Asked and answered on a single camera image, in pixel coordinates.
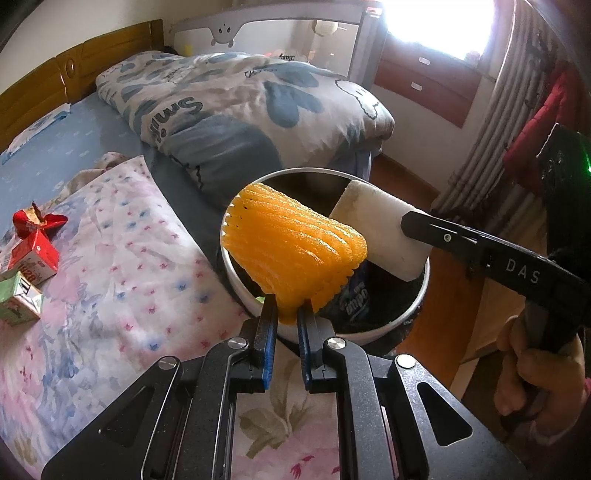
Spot bed with blue sheet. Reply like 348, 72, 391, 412
0, 92, 158, 217

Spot red hanging clothes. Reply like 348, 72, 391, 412
502, 60, 583, 197

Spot grey patterned curtain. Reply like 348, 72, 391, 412
431, 14, 578, 232

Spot wooden drawer cabinet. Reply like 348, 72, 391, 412
373, 34, 495, 130

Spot white foam block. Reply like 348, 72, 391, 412
329, 179, 432, 283

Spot blue printed pillow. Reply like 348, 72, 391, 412
7, 102, 72, 155

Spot bright window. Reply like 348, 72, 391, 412
383, 0, 504, 61

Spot large orange foam net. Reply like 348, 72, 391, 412
221, 182, 369, 326

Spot blue heart printed quilt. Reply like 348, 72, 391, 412
95, 50, 396, 204

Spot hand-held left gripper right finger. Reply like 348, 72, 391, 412
297, 305, 532, 480

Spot grey bed rail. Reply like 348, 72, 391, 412
168, 0, 389, 88

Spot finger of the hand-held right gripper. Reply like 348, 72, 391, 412
401, 209, 485, 278

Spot blue foil wrapper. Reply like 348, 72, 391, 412
339, 265, 370, 319

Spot red wrapper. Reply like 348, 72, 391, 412
11, 200, 68, 241

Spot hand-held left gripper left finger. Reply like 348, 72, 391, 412
41, 295, 280, 480

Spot red and white carton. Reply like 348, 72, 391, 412
7, 229, 61, 283

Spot wooden headboard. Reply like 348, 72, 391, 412
0, 19, 165, 153

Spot green drink carton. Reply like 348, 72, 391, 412
0, 270, 44, 324

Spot person's right hand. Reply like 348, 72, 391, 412
493, 314, 591, 437

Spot pink floral blanket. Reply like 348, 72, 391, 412
0, 154, 352, 480

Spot white bin with black bag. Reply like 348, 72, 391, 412
219, 167, 431, 344

